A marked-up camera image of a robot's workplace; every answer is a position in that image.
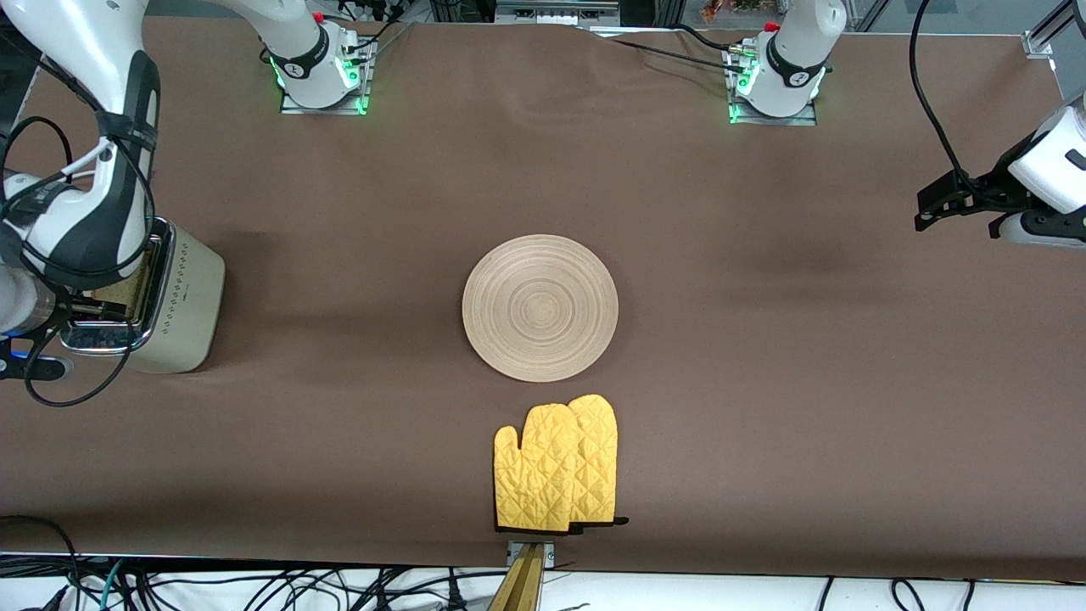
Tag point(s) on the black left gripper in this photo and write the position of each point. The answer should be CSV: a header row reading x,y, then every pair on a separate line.
x,y
989,187

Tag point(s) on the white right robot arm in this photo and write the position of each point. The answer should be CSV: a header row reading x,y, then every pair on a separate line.
x,y
76,34

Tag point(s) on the yellow quilted oven mitt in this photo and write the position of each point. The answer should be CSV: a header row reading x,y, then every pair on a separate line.
x,y
534,475
598,450

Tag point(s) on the round wooden plate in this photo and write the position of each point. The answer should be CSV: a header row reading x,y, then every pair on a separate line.
x,y
540,308

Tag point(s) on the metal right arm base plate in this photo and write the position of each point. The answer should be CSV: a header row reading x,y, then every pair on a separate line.
x,y
322,110

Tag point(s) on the silver metal bracket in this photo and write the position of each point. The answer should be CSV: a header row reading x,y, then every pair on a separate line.
x,y
550,556

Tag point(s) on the golden aluminium profile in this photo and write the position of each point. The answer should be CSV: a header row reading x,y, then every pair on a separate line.
x,y
519,585

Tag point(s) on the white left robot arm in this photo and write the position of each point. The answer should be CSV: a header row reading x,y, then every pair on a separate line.
x,y
793,51

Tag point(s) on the beige chrome two-slot toaster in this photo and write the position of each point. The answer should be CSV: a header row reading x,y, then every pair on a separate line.
x,y
187,305

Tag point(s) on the aluminium frame corner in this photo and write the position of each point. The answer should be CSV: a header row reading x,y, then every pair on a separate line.
x,y
1037,42

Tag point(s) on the bread slice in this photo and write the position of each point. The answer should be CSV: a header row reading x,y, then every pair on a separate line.
x,y
123,288

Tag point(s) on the grey metal rack device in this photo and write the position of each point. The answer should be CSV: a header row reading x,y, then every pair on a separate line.
x,y
551,13

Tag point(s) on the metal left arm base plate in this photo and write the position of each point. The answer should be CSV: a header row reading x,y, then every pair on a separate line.
x,y
776,121

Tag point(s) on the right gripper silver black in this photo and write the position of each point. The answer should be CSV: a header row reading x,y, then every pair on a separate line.
x,y
83,309

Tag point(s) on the brown table cover sheet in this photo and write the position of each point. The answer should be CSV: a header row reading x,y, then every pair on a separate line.
x,y
764,475

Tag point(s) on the black box device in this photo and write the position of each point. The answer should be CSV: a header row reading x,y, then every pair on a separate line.
x,y
462,10

